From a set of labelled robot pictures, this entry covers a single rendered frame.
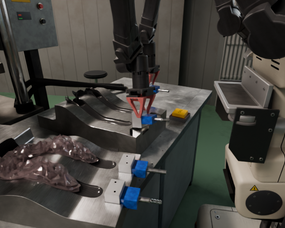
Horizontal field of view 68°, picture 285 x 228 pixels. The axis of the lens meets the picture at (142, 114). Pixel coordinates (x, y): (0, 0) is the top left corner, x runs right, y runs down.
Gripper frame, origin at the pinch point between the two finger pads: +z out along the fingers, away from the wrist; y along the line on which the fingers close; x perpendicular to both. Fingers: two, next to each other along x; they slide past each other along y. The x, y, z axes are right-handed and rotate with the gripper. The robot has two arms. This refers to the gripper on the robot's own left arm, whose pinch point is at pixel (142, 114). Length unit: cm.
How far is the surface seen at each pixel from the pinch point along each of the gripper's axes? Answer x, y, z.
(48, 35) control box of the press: -80, -31, -39
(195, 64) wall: -46, -249, -19
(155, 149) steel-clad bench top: 2.7, -3.5, 14.1
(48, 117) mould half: -42.4, 5.6, 2.4
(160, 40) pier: -82, -210, -52
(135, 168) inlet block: 6.4, 17.3, 11.4
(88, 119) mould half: -21.4, 4.0, 2.2
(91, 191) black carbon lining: -0.5, 28.0, 14.3
